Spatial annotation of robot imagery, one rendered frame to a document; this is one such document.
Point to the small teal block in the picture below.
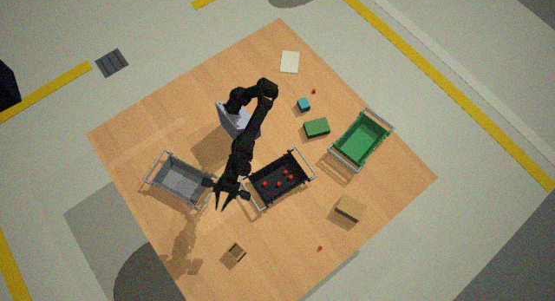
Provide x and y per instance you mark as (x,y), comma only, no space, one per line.
(303,104)

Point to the green rectangular block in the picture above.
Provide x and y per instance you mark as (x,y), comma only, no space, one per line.
(317,127)

